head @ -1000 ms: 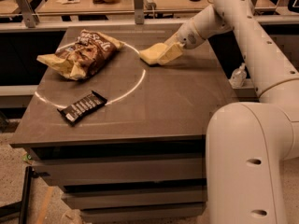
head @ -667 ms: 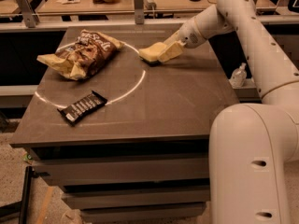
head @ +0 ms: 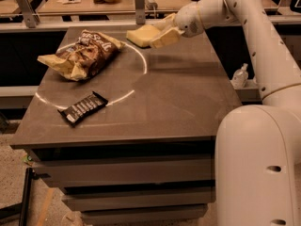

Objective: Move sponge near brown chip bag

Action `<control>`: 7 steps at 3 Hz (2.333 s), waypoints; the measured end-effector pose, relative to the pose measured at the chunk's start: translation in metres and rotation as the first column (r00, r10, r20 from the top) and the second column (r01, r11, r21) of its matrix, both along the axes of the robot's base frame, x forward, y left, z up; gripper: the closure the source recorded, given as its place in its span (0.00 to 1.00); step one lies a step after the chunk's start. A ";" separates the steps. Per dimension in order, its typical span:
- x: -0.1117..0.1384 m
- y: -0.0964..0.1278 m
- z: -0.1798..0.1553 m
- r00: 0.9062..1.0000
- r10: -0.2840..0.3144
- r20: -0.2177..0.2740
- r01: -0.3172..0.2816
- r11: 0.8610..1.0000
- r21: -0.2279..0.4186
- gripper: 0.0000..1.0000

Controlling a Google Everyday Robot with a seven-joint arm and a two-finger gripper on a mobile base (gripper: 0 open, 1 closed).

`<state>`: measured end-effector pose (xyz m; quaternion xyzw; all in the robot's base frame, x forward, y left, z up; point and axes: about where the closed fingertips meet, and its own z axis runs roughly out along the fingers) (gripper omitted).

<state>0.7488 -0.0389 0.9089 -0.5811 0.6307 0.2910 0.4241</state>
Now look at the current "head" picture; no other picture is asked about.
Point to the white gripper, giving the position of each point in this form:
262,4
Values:
187,22

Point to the yellow sponge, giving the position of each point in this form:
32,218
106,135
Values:
143,35

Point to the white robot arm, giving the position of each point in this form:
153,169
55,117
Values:
256,146

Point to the brown chip bag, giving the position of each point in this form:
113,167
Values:
84,59

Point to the white power strip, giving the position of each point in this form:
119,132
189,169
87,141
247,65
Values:
151,4

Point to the clear sanitizer bottle left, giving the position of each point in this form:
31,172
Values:
240,77

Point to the grey drawer cabinet table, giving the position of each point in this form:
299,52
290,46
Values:
149,154

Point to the dark chocolate bar wrapper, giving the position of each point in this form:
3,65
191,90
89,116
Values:
80,110

